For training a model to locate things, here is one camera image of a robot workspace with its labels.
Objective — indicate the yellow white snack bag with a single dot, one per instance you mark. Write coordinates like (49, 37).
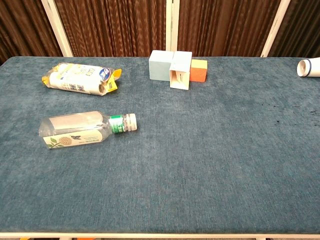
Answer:
(75, 78)

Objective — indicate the white upright frame post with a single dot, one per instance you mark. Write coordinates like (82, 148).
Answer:
(172, 25)

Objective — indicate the clear plastic water bottle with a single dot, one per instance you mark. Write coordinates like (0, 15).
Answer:
(75, 130)

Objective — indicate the orange cube block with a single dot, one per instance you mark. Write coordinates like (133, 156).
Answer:
(198, 72)

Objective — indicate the brown curtain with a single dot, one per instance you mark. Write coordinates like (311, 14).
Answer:
(112, 25)

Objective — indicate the light blue cube block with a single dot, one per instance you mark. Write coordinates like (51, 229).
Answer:
(158, 68)

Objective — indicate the white bottle cap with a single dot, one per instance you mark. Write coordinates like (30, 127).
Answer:
(131, 122)

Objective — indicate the open white paper box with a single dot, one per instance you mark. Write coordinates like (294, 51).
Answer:
(181, 62)

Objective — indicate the blue table cloth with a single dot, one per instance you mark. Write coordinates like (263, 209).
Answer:
(175, 162)

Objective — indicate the white slanted frame post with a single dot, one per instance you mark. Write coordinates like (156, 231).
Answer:
(275, 25)
(56, 25)

